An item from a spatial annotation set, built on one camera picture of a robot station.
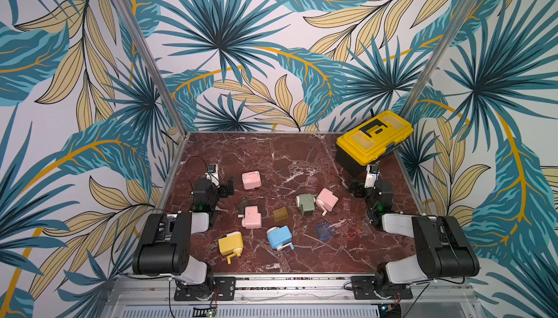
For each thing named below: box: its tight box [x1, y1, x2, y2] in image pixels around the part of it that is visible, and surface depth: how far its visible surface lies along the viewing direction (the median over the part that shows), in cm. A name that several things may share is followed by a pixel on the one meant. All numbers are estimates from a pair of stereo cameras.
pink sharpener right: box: [315, 188, 340, 217], surface depth 92 cm
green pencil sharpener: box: [295, 193, 317, 217], surface depth 91 cm
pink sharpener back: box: [241, 170, 262, 191], surface depth 96 cm
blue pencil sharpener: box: [266, 225, 295, 251], surface depth 82 cm
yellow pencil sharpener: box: [217, 231, 245, 265], surface depth 82 cm
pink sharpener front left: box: [237, 205, 262, 230], surface depth 87 cm
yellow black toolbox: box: [334, 110, 415, 175], surface depth 97 cm
